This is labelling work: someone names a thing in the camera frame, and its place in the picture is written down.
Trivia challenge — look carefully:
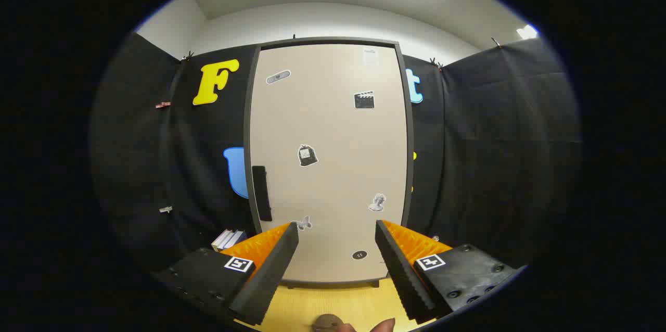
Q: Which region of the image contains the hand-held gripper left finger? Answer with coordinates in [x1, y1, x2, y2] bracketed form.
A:
[151, 222, 300, 326]

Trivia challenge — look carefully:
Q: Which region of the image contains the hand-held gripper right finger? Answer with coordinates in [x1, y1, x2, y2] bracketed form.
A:
[375, 220, 526, 325]

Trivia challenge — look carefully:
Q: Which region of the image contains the brown plush shoe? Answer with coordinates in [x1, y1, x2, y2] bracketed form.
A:
[312, 314, 345, 332]

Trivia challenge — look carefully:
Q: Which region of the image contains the black door handle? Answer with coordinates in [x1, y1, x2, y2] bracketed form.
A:
[252, 165, 273, 222]

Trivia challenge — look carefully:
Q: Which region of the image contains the grey shoe cabinet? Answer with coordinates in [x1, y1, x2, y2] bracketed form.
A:
[242, 36, 415, 288]

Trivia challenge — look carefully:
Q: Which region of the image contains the stack of books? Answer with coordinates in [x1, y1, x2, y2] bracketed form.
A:
[211, 228, 248, 252]

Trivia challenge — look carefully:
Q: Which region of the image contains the black backdrop cloth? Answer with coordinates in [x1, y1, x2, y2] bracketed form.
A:
[89, 33, 581, 275]

